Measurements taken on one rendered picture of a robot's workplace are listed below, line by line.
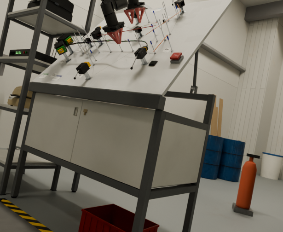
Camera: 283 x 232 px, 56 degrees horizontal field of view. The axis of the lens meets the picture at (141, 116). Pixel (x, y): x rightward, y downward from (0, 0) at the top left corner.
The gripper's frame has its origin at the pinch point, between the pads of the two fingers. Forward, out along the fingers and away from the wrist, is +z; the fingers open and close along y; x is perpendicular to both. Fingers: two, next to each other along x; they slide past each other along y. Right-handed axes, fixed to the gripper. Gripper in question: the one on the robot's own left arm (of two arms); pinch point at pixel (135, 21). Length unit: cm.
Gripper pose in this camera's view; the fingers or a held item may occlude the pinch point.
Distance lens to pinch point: 152.1
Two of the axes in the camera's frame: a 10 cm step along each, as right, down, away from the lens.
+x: -6.1, 3.2, -7.3
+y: -7.9, -1.1, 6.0
